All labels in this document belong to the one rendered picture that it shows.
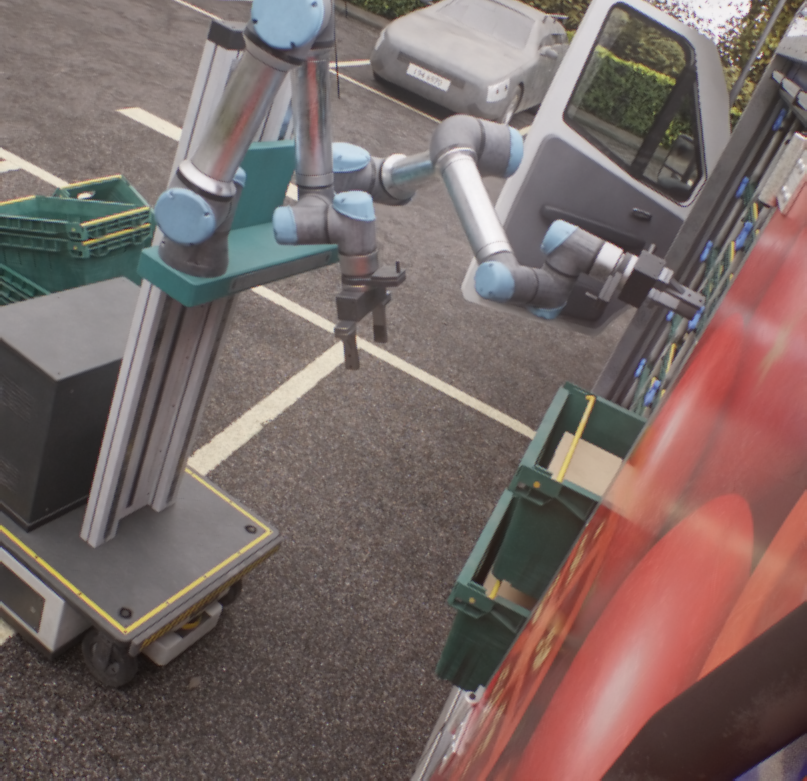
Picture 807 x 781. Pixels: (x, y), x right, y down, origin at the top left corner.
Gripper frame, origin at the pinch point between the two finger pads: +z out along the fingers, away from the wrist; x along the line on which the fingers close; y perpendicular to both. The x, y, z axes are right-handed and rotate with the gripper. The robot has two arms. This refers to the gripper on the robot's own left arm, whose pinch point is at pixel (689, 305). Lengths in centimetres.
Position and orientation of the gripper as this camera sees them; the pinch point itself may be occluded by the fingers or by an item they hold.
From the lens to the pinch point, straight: 182.6
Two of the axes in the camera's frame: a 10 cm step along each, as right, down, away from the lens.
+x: -0.4, 3.5, 9.3
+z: 8.7, 4.7, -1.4
